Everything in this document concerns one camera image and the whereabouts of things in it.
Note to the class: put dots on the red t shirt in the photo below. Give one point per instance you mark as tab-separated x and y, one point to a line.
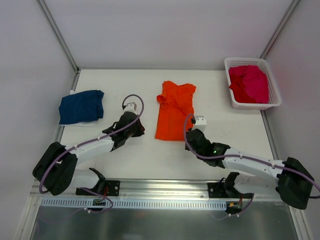
239	90

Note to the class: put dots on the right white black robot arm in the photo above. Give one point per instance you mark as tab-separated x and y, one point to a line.
287	179

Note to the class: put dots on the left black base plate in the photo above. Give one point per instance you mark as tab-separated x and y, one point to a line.
109	188

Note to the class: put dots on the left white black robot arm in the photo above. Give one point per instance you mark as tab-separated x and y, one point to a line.
57	169

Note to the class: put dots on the pink t shirt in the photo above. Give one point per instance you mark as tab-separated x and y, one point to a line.
255	81

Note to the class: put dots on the folded blue t shirt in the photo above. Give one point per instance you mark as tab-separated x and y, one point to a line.
81	107

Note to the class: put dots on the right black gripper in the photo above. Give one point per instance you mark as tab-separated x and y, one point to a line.
196	137

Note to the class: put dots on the white slotted cable duct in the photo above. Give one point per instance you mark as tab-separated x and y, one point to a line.
135	203

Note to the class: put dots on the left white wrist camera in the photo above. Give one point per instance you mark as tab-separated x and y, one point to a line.
130	107

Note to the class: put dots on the white plastic basket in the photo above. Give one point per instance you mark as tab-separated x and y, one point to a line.
274	94

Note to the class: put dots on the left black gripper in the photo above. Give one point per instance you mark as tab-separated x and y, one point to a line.
135	124

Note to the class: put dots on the orange t shirt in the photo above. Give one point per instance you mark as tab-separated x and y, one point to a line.
175	104

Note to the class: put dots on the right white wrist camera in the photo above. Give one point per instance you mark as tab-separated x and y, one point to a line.
198	123

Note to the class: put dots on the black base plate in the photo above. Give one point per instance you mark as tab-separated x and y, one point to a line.
216	190
109	188

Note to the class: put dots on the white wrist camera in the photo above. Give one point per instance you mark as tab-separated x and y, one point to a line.
130	107
198	123

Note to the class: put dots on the aluminium mounting rail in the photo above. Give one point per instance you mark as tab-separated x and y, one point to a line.
155	189

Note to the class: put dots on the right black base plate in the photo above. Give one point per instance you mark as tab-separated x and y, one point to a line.
216	190

